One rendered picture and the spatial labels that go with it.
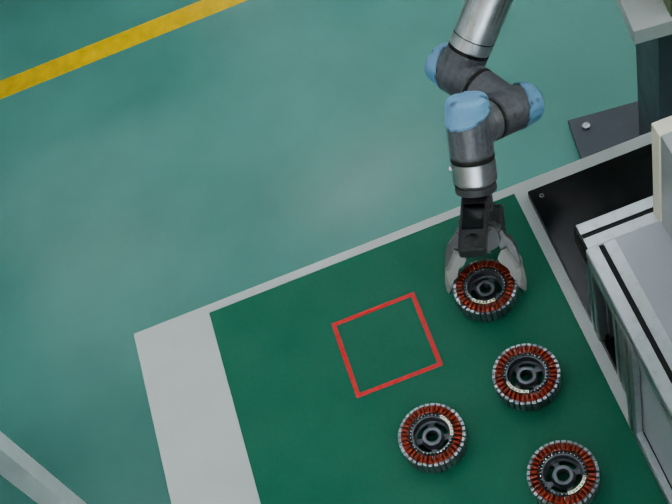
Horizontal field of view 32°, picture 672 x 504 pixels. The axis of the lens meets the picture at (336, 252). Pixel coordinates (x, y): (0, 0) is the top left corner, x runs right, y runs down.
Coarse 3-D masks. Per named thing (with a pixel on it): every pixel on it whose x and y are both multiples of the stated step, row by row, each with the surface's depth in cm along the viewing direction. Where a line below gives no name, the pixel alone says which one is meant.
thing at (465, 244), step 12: (468, 204) 197; (480, 204) 196; (468, 216) 195; (480, 216) 195; (468, 228) 194; (480, 228) 193; (468, 240) 192; (480, 240) 192; (468, 252) 192; (480, 252) 192
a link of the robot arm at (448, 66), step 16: (480, 0) 196; (496, 0) 195; (512, 0) 198; (464, 16) 199; (480, 16) 197; (496, 16) 197; (464, 32) 199; (480, 32) 198; (496, 32) 199; (448, 48) 203; (464, 48) 200; (480, 48) 200; (432, 64) 205; (448, 64) 202; (464, 64) 201; (480, 64) 202; (432, 80) 207; (448, 80) 203; (464, 80) 201
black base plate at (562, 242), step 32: (608, 160) 212; (640, 160) 211; (544, 192) 212; (576, 192) 210; (608, 192) 209; (640, 192) 207; (544, 224) 208; (576, 224) 207; (576, 256) 203; (576, 288) 200; (608, 352) 192
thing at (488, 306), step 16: (464, 272) 205; (480, 272) 205; (496, 272) 204; (464, 288) 204; (480, 288) 204; (496, 288) 204; (512, 288) 201; (464, 304) 202; (480, 304) 201; (496, 304) 200; (512, 304) 201; (480, 320) 202
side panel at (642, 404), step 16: (624, 352) 165; (640, 368) 165; (640, 384) 170; (640, 400) 173; (656, 400) 162; (640, 416) 178; (656, 416) 167; (640, 432) 183; (656, 432) 172; (640, 448) 184; (656, 448) 178; (656, 464) 180; (656, 480) 181
